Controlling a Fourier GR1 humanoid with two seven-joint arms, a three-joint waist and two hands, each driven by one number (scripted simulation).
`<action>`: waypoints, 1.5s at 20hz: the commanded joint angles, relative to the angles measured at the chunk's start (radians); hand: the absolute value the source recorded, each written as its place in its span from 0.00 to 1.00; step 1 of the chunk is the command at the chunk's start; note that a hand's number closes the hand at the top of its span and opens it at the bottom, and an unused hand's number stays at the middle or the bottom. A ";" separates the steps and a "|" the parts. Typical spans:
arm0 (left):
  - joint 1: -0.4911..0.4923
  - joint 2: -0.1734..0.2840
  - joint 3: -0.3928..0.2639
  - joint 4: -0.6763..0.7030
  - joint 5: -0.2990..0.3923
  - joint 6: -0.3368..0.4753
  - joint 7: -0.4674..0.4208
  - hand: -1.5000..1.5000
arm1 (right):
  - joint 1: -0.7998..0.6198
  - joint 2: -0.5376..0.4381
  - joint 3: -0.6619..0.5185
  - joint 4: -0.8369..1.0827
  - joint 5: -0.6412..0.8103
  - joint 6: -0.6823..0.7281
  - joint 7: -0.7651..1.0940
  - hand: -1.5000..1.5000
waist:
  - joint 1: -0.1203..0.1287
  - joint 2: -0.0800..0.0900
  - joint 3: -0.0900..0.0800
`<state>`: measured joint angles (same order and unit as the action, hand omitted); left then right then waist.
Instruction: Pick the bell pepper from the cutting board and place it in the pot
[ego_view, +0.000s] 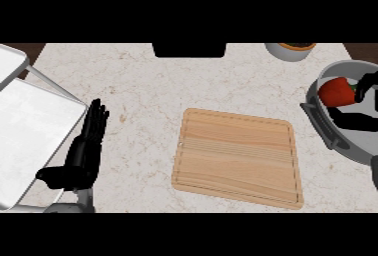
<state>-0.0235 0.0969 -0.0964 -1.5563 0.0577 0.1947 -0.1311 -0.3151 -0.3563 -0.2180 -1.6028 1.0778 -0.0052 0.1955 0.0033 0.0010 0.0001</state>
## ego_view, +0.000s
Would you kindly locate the grey metal pot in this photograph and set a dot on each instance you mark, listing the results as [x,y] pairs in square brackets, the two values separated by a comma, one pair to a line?
[359,143]

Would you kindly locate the white rounded panel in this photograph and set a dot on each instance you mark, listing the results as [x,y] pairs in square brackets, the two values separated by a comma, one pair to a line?
[9,63]

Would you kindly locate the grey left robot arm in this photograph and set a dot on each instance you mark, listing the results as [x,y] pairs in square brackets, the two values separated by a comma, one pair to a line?
[81,203]

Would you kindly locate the black box-shaped appliance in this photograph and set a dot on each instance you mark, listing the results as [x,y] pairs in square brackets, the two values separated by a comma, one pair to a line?
[189,50]

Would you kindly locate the white cup with orange rim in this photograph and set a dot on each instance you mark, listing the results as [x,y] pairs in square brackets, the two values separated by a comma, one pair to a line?
[289,51]

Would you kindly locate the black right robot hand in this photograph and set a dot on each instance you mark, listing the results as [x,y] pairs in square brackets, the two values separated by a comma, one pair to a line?
[356,121]

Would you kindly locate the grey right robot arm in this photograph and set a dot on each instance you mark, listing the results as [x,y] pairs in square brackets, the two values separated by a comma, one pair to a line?
[375,175]

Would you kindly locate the wooden cutting board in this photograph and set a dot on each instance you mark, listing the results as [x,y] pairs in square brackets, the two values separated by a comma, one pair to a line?
[238,156]

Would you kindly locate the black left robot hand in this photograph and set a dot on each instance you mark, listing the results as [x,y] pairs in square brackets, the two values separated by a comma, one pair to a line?
[86,156]

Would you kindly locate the large white flat tray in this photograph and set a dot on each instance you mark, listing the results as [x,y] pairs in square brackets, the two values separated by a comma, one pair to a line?
[34,133]

